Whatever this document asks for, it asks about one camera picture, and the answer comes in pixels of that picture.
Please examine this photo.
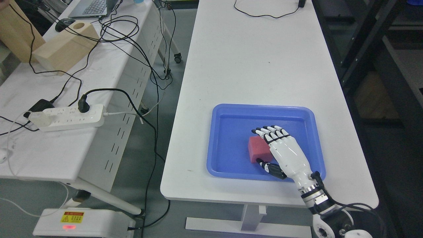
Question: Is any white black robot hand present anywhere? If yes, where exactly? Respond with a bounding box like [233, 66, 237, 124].
[252, 126, 316, 191]

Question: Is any pink foam block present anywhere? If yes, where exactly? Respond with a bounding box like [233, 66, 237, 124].
[248, 136, 274, 164]

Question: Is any blue plastic tray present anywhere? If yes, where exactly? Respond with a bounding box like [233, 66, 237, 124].
[207, 104, 326, 181]

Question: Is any white desk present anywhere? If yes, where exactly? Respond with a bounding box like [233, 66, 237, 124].
[160, 0, 379, 237]

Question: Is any white folding table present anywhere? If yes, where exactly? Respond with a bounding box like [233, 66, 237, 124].
[1, 0, 164, 215]

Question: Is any white power strip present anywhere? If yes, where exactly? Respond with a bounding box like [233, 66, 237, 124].
[28, 104, 105, 132]

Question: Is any white black floor device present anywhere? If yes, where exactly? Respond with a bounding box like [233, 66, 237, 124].
[33, 208, 136, 238]

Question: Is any wooden box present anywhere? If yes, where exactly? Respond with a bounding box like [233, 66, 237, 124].
[33, 20, 99, 76]

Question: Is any laptop computer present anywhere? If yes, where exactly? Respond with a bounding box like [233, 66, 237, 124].
[68, 0, 118, 19]

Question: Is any black computer mouse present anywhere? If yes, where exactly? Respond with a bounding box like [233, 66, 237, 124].
[55, 18, 76, 32]

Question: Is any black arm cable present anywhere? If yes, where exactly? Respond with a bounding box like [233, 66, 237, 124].
[311, 171, 387, 238]

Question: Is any black cable on desk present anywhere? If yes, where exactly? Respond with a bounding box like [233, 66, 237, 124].
[234, 0, 307, 19]

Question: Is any black power cable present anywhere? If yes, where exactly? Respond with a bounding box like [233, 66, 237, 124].
[78, 88, 171, 238]

